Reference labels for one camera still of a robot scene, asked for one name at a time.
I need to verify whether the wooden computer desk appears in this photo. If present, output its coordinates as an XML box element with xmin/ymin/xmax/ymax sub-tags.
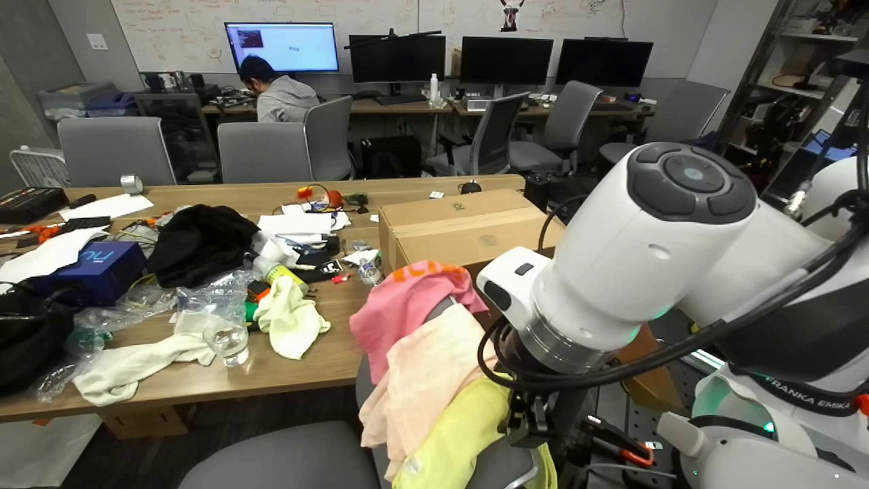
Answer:
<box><xmin>200</xmin><ymin>94</ymin><xmax>654</xmax><ymax>126</ymax></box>

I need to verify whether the orange-handled black clamp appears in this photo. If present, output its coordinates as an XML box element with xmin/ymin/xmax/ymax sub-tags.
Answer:
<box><xmin>581</xmin><ymin>413</ymin><xmax>662</xmax><ymax>470</ymax></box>

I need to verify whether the dark computer monitor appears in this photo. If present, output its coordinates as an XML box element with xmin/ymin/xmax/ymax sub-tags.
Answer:
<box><xmin>553</xmin><ymin>37</ymin><xmax>654</xmax><ymax>91</ymax></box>
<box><xmin>348</xmin><ymin>34</ymin><xmax>449</xmax><ymax>87</ymax></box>
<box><xmin>460</xmin><ymin>37</ymin><xmax>557</xmax><ymax>91</ymax></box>

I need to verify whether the orange toy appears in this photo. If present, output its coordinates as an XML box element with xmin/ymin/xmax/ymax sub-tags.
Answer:
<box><xmin>294</xmin><ymin>185</ymin><xmax>348</xmax><ymax>209</ymax></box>

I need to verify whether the clear plastic cup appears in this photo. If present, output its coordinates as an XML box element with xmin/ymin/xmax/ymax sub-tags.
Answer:
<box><xmin>211</xmin><ymin>322</ymin><xmax>256</xmax><ymax>373</ymax></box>

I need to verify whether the seated person in grey hoodie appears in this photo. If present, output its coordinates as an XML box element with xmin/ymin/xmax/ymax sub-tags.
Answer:
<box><xmin>237</xmin><ymin>56</ymin><xmax>320</xmax><ymax>126</ymax></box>

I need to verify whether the pale yellow-green cloth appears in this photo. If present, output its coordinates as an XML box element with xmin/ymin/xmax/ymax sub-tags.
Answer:
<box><xmin>252</xmin><ymin>265</ymin><xmax>333</xmax><ymax>361</ymax></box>

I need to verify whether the black bag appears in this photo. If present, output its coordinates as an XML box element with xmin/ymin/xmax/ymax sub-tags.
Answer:
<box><xmin>0</xmin><ymin>284</ymin><xmax>80</xmax><ymax>401</ymax></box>

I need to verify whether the large cardboard box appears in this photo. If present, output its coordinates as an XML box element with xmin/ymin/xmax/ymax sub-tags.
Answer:
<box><xmin>378</xmin><ymin>187</ymin><xmax>567</xmax><ymax>274</ymax></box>

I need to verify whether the peach t-shirt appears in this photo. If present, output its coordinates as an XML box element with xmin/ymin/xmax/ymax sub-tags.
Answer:
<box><xmin>356</xmin><ymin>303</ymin><xmax>496</xmax><ymax>483</ymax></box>

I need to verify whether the whiteboard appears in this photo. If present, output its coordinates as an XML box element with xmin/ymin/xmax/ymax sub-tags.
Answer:
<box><xmin>112</xmin><ymin>0</ymin><xmax>628</xmax><ymax>77</ymax></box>

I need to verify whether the crumpled clear plastic bag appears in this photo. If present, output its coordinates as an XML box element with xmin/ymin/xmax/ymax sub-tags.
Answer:
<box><xmin>70</xmin><ymin>270</ymin><xmax>256</xmax><ymax>357</ymax></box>

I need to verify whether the black garment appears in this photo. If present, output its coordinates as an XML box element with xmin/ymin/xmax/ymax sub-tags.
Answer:
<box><xmin>147</xmin><ymin>204</ymin><xmax>263</xmax><ymax>292</ymax></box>

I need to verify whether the black flat case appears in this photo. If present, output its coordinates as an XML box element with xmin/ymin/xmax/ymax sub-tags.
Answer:
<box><xmin>0</xmin><ymin>185</ymin><xmax>70</xmax><ymax>225</ymax></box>

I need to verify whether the metal storage shelf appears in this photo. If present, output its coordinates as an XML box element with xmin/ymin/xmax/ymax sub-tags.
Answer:
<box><xmin>722</xmin><ymin>0</ymin><xmax>869</xmax><ymax>200</ymax></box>

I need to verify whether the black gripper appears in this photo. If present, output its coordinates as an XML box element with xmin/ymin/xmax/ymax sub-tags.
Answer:
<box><xmin>518</xmin><ymin>364</ymin><xmax>591</xmax><ymax>445</ymax></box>

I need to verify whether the blue box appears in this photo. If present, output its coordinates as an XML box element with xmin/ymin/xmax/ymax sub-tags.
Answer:
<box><xmin>25</xmin><ymin>238</ymin><xmax>149</xmax><ymax>310</ymax></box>

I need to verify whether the white paper sheet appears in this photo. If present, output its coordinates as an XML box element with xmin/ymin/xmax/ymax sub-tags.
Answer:
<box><xmin>0</xmin><ymin>225</ymin><xmax>108</xmax><ymax>286</ymax></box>
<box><xmin>60</xmin><ymin>191</ymin><xmax>157</xmax><ymax>225</ymax></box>

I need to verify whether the white cloth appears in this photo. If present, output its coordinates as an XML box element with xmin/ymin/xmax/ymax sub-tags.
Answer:
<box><xmin>70</xmin><ymin>335</ymin><xmax>219</xmax><ymax>409</ymax></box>

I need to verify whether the white paper stack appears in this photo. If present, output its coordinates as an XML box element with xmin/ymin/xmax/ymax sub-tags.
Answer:
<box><xmin>256</xmin><ymin>204</ymin><xmax>352</xmax><ymax>243</ymax></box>

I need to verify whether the lit computer monitor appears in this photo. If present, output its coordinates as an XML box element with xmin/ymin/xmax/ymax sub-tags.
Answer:
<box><xmin>222</xmin><ymin>20</ymin><xmax>343</xmax><ymax>77</ymax></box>

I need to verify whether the yellow towel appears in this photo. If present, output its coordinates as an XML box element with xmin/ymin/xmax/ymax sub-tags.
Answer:
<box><xmin>389</xmin><ymin>376</ymin><xmax>560</xmax><ymax>489</ymax></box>

